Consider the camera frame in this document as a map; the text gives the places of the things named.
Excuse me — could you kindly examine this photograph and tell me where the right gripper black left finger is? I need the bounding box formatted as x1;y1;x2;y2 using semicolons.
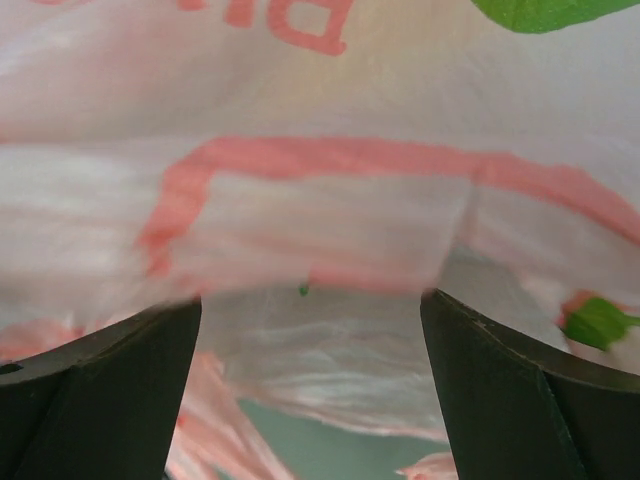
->
1;300;202;480

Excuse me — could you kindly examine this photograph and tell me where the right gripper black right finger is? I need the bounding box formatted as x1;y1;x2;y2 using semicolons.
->
420;291;639;480

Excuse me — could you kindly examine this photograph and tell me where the pink translucent plastic bag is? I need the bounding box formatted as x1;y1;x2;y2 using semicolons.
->
1;1;639;479

